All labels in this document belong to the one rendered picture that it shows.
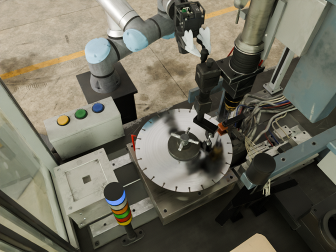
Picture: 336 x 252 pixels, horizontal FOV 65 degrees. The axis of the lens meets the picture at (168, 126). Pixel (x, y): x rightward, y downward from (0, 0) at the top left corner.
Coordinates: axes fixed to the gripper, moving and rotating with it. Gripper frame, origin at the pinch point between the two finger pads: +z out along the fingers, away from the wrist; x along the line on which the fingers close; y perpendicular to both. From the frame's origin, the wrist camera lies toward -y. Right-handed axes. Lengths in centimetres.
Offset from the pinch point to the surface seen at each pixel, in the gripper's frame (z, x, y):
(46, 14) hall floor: -261, -71, -126
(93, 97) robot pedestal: -43, -34, -51
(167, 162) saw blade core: 12.7, -13.8, -30.6
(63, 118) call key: -20, -45, -35
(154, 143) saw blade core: 4.3, -15.8, -30.7
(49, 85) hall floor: -142, -75, -126
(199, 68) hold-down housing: 4.1, -2.6, -0.7
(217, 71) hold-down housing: 6.6, 1.6, -0.7
